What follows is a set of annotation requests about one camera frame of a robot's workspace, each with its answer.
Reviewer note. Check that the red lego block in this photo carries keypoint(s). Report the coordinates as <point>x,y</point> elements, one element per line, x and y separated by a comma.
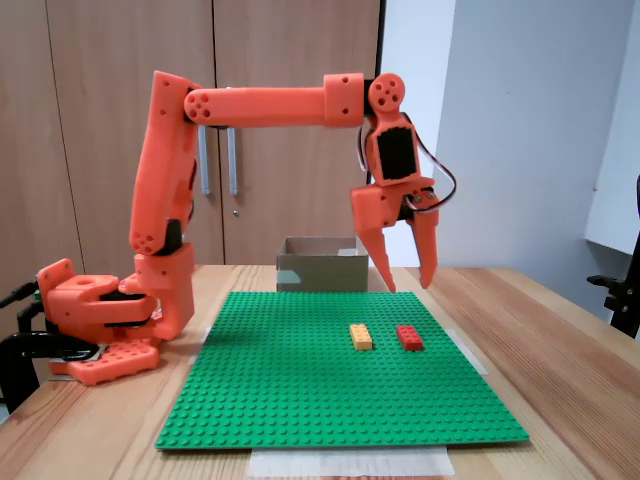
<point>410,338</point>

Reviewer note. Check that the cardboard box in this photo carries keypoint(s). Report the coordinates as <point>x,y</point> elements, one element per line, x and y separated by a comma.
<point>325,272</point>

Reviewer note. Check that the yellow lego block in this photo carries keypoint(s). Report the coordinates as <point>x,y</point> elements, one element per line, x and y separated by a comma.
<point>361,337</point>

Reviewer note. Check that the green lego baseplate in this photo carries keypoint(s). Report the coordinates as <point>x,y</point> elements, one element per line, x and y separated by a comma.
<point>300,390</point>

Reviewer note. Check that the translucent masking tape strip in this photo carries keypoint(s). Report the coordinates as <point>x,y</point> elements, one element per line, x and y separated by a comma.
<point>350,462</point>
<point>472,352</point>
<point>199,347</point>

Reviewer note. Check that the brown wooden cabinet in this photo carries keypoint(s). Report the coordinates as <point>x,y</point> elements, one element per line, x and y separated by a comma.
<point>100,75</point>

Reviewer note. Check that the black table clamp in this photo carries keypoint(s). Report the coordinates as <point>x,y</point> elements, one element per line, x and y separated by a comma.
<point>15,360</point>

